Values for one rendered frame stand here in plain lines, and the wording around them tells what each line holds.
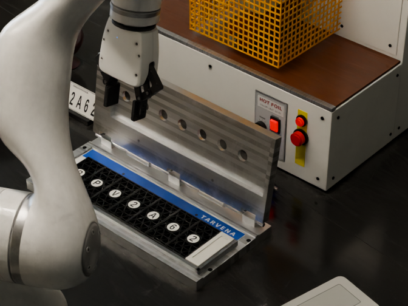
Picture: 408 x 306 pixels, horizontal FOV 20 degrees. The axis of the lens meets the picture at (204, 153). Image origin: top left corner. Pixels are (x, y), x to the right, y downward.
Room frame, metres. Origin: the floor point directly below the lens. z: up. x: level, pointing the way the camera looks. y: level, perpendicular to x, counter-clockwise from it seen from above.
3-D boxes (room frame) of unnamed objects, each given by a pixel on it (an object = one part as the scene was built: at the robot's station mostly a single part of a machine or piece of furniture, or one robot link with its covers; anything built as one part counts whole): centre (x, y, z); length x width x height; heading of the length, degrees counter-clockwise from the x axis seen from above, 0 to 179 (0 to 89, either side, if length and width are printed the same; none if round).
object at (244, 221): (1.69, 0.11, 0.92); 0.44 x 0.21 x 0.04; 49
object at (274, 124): (1.81, -0.14, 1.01); 0.02 x 0.01 x 0.03; 49
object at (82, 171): (1.76, 0.24, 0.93); 0.10 x 0.05 x 0.01; 139
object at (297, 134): (1.77, -0.18, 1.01); 0.03 x 0.02 x 0.03; 49
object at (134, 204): (1.66, 0.13, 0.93); 0.10 x 0.05 x 0.01; 138
